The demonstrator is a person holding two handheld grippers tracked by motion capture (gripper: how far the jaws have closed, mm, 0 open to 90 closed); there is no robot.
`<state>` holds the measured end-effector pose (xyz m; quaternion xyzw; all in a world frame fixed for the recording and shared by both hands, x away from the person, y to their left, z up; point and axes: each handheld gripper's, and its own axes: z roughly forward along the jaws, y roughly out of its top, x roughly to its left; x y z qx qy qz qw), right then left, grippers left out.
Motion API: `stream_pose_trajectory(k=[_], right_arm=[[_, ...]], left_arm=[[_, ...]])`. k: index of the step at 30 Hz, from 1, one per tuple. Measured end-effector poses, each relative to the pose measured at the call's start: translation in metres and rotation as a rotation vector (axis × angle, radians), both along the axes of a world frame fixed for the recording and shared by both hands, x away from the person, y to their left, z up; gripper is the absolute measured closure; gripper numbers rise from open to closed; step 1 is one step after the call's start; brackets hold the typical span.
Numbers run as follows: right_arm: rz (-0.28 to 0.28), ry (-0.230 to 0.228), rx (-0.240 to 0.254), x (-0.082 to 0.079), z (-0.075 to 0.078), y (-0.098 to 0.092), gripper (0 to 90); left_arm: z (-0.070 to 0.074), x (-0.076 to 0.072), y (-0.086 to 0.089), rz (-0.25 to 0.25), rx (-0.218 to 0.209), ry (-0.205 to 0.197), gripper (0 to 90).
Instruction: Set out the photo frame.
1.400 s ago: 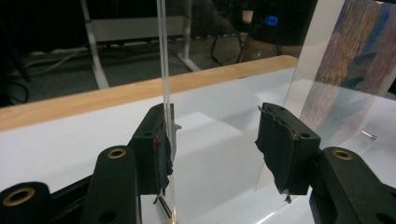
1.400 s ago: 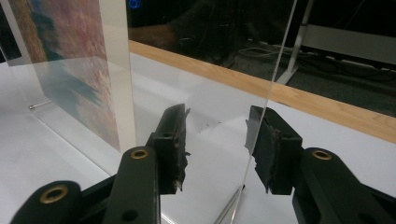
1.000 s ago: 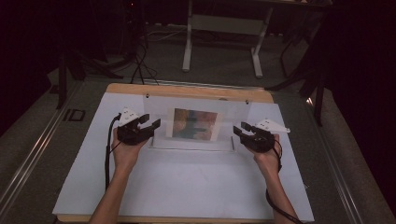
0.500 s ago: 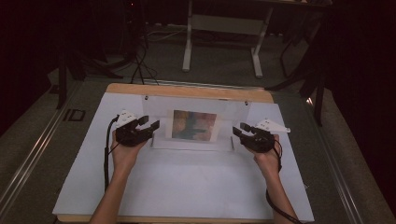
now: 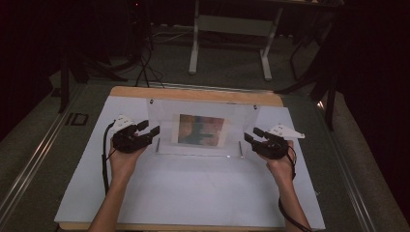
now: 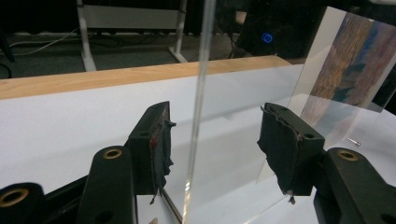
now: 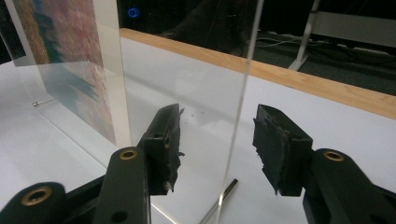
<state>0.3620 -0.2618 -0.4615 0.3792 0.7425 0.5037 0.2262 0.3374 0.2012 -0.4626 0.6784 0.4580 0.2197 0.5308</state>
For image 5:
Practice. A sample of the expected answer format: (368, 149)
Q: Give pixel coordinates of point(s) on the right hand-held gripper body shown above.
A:
(274, 146)

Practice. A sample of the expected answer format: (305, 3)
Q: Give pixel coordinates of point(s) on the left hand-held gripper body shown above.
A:
(129, 141)

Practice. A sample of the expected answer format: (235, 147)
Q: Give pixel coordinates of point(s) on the clear acrylic photo frame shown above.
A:
(161, 111)

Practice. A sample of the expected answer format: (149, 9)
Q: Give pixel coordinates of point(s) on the colourful painted picture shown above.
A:
(200, 129)

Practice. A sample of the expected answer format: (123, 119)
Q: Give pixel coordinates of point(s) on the person's left hand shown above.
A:
(124, 162)

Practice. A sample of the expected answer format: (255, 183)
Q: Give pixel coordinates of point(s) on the person's right hand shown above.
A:
(280, 169)

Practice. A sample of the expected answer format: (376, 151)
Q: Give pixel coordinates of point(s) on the black rectangular floor plate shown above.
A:
(77, 119)

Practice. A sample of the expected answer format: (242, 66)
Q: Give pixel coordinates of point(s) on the black metal stand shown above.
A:
(64, 77)
(328, 90)

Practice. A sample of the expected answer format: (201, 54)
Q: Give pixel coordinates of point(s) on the metal floor rail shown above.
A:
(349, 180)
(35, 161)

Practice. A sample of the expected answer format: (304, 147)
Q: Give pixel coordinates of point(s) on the white metal table frame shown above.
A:
(232, 25)

